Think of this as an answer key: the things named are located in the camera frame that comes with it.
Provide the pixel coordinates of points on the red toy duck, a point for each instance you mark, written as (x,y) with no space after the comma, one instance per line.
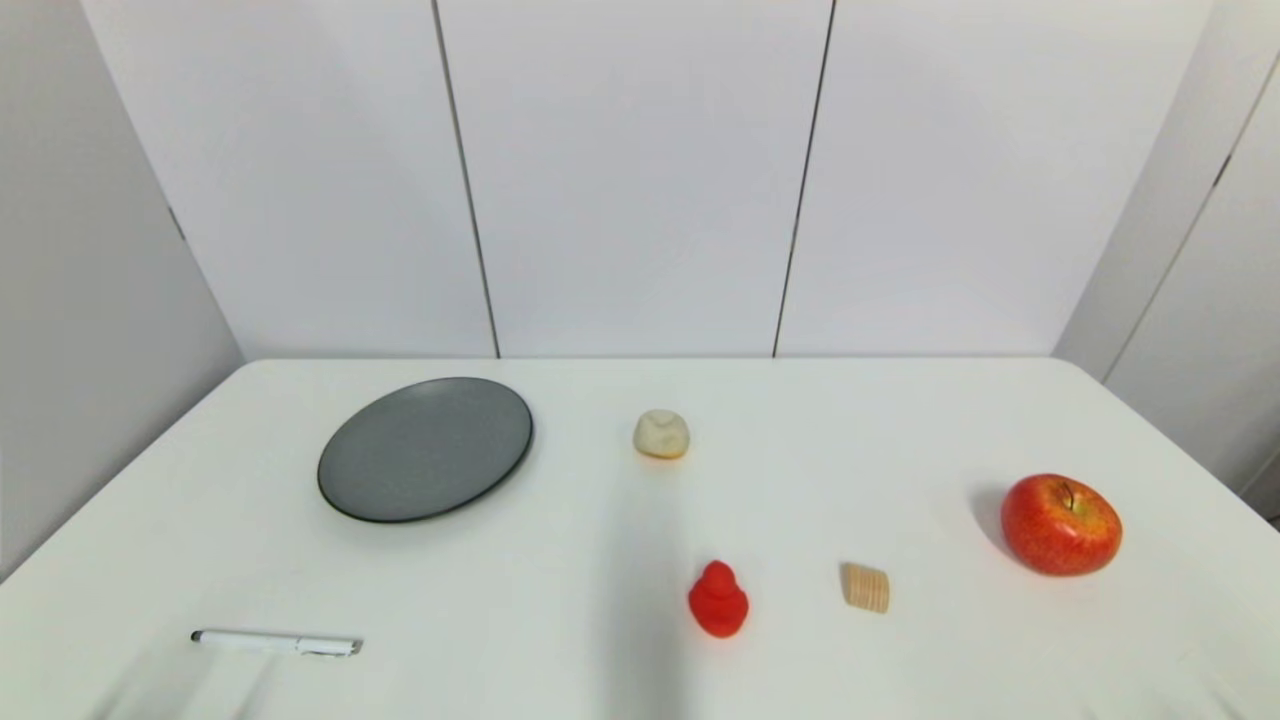
(718,601)

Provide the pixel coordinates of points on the cream steamed bun toy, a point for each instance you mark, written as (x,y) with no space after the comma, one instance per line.
(661,434)

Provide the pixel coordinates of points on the dark grey round plate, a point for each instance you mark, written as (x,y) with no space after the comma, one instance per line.
(425,450)

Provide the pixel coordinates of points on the small tan wooden block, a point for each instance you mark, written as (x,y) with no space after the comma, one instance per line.
(866,587)

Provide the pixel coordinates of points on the red apple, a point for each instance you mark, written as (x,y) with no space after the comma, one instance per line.
(1060,527)

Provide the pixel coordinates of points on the white pen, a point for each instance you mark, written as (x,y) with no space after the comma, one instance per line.
(275,642)

